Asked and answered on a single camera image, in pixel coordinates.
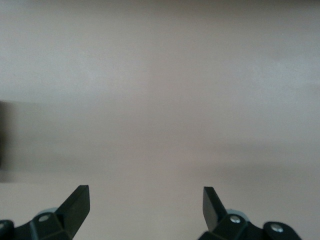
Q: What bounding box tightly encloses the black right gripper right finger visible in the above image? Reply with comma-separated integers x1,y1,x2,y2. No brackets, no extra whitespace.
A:
198,186,303,240

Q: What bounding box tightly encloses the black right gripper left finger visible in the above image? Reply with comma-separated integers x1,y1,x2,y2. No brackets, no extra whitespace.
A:
0,184,91,240

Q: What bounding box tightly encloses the black glossy box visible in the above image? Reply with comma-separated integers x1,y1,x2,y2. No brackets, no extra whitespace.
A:
0,99,8,172

